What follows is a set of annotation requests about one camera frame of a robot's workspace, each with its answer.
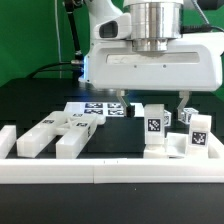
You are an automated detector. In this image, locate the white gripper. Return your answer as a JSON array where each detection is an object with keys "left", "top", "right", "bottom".
[{"left": 85, "top": 40, "right": 224, "bottom": 122}]

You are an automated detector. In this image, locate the white chair seat plate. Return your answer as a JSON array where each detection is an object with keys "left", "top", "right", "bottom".
[{"left": 143, "top": 132, "right": 208, "bottom": 159}]

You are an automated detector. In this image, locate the white chair back frame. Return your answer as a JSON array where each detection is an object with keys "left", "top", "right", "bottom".
[{"left": 17, "top": 111, "right": 106, "bottom": 159}]

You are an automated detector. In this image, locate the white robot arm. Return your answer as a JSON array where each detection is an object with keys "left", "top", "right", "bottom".
[{"left": 81, "top": 0, "right": 224, "bottom": 117}]

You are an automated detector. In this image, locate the white marker sheet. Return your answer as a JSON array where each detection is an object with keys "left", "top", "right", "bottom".
[{"left": 63, "top": 101, "right": 146, "bottom": 118}]

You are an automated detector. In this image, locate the white U-shaped fence frame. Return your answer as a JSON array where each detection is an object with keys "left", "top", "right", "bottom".
[{"left": 0, "top": 125, "right": 224, "bottom": 184}]

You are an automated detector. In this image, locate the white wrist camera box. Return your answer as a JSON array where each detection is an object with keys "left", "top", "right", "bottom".
[{"left": 93, "top": 13, "right": 132, "bottom": 40}]

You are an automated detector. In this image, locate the grey hose cable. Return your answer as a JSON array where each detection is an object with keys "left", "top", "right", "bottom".
[{"left": 189, "top": 0, "right": 224, "bottom": 34}]

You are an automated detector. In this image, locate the black cable on table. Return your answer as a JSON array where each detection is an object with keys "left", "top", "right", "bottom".
[{"left": 26, "top": 61, "right": 84, "bottom": 80}]

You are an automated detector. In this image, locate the black camera stand pole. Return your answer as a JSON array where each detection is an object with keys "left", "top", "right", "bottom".
[{"left": 63, "top": 0, "right": 83, "bottom": 60}]

